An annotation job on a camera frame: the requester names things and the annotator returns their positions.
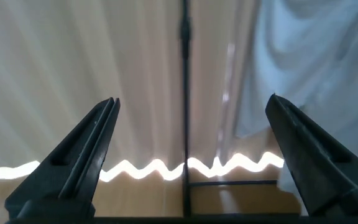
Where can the black clothes rack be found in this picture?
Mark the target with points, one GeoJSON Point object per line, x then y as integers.
{"type": "Point", "coordinates": [186, 93]}

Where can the pale grey sweatpants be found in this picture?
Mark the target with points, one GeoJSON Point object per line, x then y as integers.
{"type": "Point", "coordinates": [322, 62]}

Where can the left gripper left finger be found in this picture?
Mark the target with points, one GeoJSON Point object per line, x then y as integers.
{"type": "Point", "coordinates": [70, 174]}

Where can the beige curtain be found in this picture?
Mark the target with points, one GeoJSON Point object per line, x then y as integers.
{"type": "Point", "coordinates": [73, 62]}

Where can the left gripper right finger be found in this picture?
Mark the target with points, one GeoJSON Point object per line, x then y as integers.
{"type": "Point", "coordinates": [331, 168]}

